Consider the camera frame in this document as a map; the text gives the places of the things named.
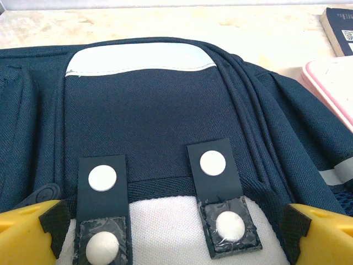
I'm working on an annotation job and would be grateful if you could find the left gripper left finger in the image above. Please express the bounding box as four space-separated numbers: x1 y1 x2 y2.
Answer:
0 199 71 265

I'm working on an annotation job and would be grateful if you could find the pink pencil case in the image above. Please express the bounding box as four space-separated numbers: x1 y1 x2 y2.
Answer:
297 56 353 128

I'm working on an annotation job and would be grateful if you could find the dark blue QR code book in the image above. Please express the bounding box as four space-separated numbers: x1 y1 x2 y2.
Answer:
319 7 353 57

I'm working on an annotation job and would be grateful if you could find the navy blue backpack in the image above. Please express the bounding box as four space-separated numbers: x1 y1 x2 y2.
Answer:
0 36 353 265

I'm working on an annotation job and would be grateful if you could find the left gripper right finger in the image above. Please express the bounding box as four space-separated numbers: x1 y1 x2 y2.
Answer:
279 203 353 265

